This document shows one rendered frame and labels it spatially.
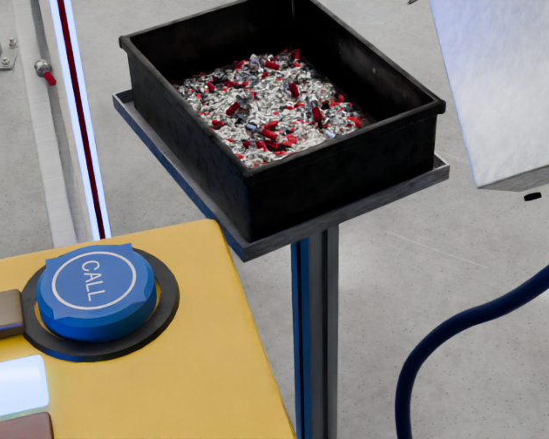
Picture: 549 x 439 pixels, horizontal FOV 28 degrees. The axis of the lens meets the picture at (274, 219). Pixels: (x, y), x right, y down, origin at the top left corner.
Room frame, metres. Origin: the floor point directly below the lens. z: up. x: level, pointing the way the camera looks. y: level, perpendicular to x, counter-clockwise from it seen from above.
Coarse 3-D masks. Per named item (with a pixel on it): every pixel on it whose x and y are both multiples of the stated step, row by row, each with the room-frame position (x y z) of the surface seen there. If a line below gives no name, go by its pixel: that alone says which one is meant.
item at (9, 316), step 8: (0, 296) 0.27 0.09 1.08; (8, 296) 0.27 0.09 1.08; (16, 296) 0.27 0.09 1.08; (0, 304) 0.26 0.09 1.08; (8, 304) 0.26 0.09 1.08; (16, 304) 0.26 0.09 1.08; (0, 312) 0.26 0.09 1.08; (8, 312) 0.26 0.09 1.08; (16, 312) 0.26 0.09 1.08; (0, 320) 0.26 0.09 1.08; (8, 320) 0.26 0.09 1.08; (16, 320) 0.26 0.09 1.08; (24, 320) 0.26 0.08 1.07; (0, 328) 0.25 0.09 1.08; (8, 328) 0.25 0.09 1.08; (16, 328) 0.25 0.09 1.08; (24, 328) 0.25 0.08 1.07; (0, 336) 0.25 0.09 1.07; (8, 336) 0.25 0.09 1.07
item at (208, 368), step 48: (96, 240) 0.30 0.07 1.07; (144, 240) 0.30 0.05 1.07; (192, 240) 0.30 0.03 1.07; (0, 288) 0.28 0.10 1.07; (192, 288) 0.27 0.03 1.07; (240, 288) 0.27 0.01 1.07; (48, 336) 0.25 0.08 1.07; (144, 336) 0.25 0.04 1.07; (192, 336) 0.25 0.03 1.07; (240, 336) 0.25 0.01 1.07; (48, 384) 0.23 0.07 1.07; (96, 384) 0.23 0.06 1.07; (144, 384) 0.23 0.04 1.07; (192, 384) 0.23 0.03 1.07; (240, 384) 0.23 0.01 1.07; (96, 432) 0.21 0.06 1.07; (144, 432) 0.21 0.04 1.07; (192, 432) 0.21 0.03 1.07; (240, 432) 0.21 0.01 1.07; (288, 432) 0.21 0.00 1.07
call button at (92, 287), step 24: (48, 264) 0.28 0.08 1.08; (72, 264) 0.28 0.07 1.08; (96, 264) 0.28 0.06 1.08; (120, 264) 0.28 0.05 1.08; (144, 264) 0.28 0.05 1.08; (48, 288) 0.27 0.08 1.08; (72, 288) 0.26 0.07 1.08; (96, 288) 0.26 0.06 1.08; (120, 288) 0.26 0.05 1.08; (144, 288) 0.26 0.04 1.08; (48, 312) 0.26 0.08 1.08; (72, 312) 0.25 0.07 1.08; (96, 312) 0.25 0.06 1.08; (120, 312) 0.25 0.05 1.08; (144, 312) 0.26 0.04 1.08; (72, 336) 0.25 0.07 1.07; (96, 336) 0.25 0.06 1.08; (120, 336) 0.25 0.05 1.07
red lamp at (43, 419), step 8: (24, 416) 0.21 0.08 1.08; (32, 416) 0.21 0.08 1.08; (40, 416) 0.21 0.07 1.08; (48, 416) 0.21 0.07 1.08; (0, 424) 0.21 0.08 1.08; (8, 424) 0.21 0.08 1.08; (16, 424) 0.21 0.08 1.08; (24, 424) 0.21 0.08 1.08; (32, 424) 0.21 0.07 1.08; (40, 424) 0.21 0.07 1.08; (48, 424) 0.21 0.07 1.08; (0, 432) 0.21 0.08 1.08; (8, 432) 0.21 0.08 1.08; (16, 432) 0.21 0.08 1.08; (24, 432) 0.21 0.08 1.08; (32, 432) 0.21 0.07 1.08; (40, 432) 0.21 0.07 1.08; (48, 432) 0.21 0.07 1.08
